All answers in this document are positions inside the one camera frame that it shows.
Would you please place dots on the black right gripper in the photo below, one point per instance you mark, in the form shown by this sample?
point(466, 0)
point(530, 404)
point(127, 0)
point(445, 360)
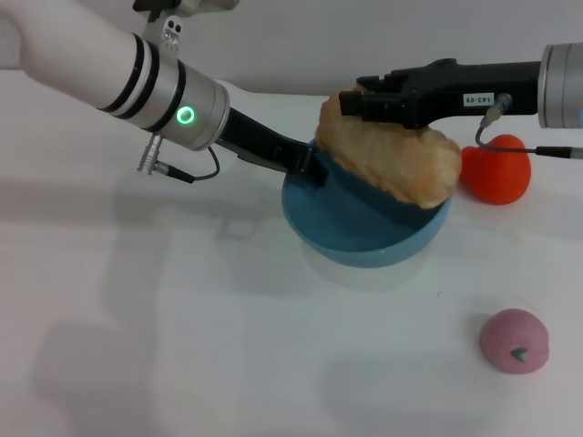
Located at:
point(455, 88)

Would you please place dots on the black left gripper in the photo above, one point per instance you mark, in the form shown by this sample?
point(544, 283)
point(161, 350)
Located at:
point(259, 143)

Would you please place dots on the orange striped toy bread loaf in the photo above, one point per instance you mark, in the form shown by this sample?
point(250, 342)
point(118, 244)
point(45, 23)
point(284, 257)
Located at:
point(401, 164)

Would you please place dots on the blue plastic bowl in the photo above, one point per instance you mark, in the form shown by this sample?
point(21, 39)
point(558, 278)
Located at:
point(364, 241)

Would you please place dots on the red toy pear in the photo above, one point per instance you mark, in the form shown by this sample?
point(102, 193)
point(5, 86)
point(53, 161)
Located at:
point(496, 177)

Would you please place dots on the pink toy peach bun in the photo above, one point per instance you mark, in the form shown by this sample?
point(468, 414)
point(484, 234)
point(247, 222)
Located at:
point(510, 337)

